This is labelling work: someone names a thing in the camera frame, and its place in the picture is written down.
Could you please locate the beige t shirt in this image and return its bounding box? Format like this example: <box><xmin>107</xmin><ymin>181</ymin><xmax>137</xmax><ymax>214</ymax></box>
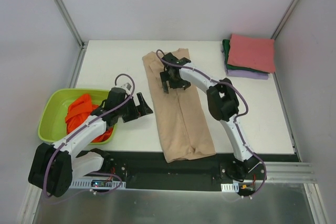
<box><xmin>142</xmin><ymin>51</ymin><xmax>216</xmax><ymax>163</ymax></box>

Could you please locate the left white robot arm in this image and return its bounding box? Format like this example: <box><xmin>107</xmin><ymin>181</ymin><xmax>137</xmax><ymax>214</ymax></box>
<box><xmin>28</xmin><ymin>87</ymin><xmax>153</xmax><ymax>197</ymax></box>

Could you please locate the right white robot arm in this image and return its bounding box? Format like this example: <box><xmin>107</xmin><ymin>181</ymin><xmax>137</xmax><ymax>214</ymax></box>
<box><xmin>156</xmin><ymin>49</ymin><xmax>262</xmax><ymax>183</ymax></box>

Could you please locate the orange t shirt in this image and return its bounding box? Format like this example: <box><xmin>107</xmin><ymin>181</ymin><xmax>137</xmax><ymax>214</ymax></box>
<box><xmin>65</xmin><ymin>93</ymin><xmax>98</xmax><ymax>134</ymax></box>

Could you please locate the folded lavender t shirt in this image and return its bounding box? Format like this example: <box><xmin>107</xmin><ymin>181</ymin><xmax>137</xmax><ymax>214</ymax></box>
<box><xmin>226</xmin><ymin>69</ymin><xmax>269</xmax><ymax>80</ymax></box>

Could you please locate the folded dark green t shirt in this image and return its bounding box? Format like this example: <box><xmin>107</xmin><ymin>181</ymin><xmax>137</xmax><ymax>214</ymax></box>
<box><xmin>222</xmin><ymin>39</ymin><xmax>267</xmax><ymax>74</ymax></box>

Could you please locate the green plastic basin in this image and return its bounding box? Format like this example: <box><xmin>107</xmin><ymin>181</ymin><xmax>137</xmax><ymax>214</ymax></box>
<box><xmin>38</xmin><ymin>89</ymin><xmax>109</xmax><ymax>143</ymax></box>

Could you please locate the folded red t shirt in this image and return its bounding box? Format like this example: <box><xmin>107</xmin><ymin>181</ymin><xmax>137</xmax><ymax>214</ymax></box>
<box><xmin>228</xmin><ymin>34</ymin><xmax>276</xmax><ymax>73</ymax></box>

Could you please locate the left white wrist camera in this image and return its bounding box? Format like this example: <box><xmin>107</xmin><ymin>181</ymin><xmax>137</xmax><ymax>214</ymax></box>
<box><xmin>119</xmin><ymin>82</ymin><xmax>133</xmax><ymax>93</ymax></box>

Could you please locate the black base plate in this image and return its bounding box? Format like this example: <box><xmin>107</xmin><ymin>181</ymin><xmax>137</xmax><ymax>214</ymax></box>
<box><xmin>81</xmin><ymin>150</ymin><xmax>301</xmax><ymax>190</ymax></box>

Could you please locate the left white cable duct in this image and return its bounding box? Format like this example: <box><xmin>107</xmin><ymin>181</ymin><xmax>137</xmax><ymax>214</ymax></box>
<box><xmin>69</xmin><ymin>178</ymin><xmax>126</xmax><ymax>190</ymax></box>

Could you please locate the white cable duct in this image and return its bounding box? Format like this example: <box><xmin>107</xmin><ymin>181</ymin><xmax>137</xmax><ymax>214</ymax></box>
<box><xmin>69</xmin><ymin>178</ymin><xmax>126</xmax><ymax>190</ymax></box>
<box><xmin>220</xmin><ymin>183</ymin><xmax>239</xmax><ymax>193</ymax></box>

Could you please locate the right white cable duct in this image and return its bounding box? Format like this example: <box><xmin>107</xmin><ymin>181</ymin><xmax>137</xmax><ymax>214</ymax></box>
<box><xmin>220</xmin><ymin>183</ymin><xmax>239</xmax><ymax>193</ymax></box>

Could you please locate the left aluminium frame post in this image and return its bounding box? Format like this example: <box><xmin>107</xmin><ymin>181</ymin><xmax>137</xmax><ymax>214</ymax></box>
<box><xmin>40</xmin><ymin>0</ymin><xmax>88</xmax><ymax>49</ymax></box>

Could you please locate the aluminium frame post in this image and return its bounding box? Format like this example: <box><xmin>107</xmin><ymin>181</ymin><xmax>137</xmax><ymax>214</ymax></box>
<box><xmin>271</xmin><ymin>0</ymin><xmax>301</xmax><ymax>40</ymax></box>
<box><xmin>40</xmin><ymin>0</ymin><xmax>88</xmax><ymax>49</ymax></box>

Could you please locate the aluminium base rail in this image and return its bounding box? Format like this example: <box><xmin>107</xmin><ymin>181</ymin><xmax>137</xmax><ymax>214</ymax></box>
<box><xmin>265</xmin><ymin>162</ymin><xmax>317</xmax><ymax>184</ymax></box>

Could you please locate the right aluminium frame post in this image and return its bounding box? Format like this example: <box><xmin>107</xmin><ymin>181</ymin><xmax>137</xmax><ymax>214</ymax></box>
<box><xmin>271</xmin><ymin>0</ymin><xmax>301</xmax><ymax>40</ymax></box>

